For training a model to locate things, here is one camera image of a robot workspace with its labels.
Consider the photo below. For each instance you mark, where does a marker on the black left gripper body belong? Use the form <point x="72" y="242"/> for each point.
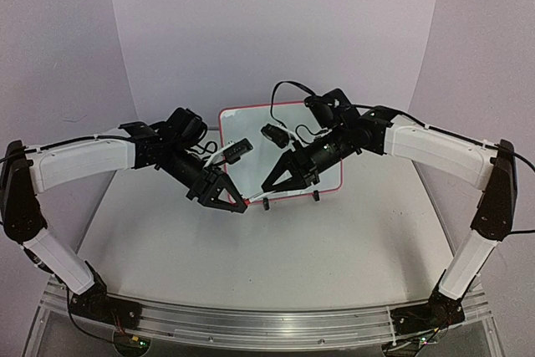
<point x="179" y="174"/>

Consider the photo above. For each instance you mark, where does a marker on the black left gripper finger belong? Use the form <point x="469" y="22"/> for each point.
<point x="224" y="201"/>
<point x="222" y="181"/>

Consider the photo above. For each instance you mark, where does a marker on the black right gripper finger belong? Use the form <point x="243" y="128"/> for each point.
<point x="302" y="188"/>
<point x="285" y="174"/>

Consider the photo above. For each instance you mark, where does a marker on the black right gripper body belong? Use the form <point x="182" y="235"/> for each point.
<point x="304" y="167"/>

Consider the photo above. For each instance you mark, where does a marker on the whiteboard marker silver body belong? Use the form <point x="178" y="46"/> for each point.
<point x="272" y="196"/>

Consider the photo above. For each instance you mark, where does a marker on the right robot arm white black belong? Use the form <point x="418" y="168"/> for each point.
<point x="486" y="173"/>

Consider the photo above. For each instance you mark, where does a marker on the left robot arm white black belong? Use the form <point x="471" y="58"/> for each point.
<point x="31" y="174"/>

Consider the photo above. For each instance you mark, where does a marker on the black left whiteboard stand foot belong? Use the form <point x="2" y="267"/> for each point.
<point x="266" y="204"/>

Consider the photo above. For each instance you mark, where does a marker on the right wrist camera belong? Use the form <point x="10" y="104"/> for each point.
<point x="277" y="135"/>

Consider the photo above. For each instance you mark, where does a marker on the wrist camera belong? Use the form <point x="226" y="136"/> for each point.
<point x="235" y="151"/>
<point x="277" y="135"/>

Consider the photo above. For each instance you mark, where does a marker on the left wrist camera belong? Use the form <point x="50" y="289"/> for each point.
<point x="235" y="151"/>

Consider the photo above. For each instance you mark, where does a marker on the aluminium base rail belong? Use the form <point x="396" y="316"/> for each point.
<point x="311" y="330"/>

